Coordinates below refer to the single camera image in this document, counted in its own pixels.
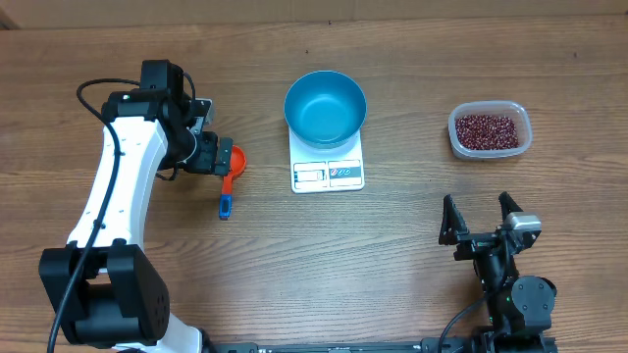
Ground teal blue bowl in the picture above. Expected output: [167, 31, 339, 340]
[284, 71, 368, 149]

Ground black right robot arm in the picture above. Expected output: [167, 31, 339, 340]
[437, 192, 557, 352]

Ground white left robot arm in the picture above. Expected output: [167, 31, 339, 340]
[38, 60, 246, 352]

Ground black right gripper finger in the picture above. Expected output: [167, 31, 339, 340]
[439, 194, 469, 245]
[498, 191, 522, 220]

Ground red beans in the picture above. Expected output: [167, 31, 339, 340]
[454, 115, 519, 151]

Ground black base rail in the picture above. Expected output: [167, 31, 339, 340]
[214, 337, 558, 353]

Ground clear plastic container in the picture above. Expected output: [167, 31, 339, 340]
[447, 100, 533, 160]

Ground red measuring scoop blue handle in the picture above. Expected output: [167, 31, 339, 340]
[219, 145, 247, 221]

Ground white digital kitchen scale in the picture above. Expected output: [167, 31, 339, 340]
[289, 130, 365, 194]

